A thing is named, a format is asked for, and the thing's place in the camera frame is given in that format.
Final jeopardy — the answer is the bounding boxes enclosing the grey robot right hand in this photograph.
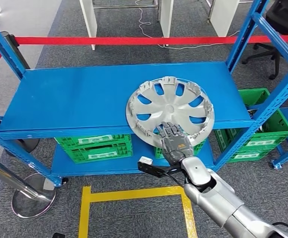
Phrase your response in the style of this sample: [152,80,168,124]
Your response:
[155,121,194,167]

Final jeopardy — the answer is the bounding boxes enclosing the silver plastic wheel hubcap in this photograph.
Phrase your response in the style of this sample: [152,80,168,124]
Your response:
[125,76,215,148]

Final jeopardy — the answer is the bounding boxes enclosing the long red barrier belt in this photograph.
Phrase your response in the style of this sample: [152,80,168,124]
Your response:
[14,35,288,46]

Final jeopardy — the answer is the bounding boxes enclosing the white table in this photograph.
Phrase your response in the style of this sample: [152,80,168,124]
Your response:
[209,0,240,37]
[79,0,175,51]

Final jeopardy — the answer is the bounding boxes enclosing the black office chair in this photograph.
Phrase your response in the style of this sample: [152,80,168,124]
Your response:
[241,0,288,80]

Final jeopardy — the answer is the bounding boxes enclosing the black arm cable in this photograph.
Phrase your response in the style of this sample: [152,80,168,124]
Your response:
[163,171,186,189]

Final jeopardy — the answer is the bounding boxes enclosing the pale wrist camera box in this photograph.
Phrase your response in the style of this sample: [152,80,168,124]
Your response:
[138,156,184,179]

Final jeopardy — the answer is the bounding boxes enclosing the white floor cable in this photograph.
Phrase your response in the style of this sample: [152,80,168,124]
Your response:
[135,0,241,51]

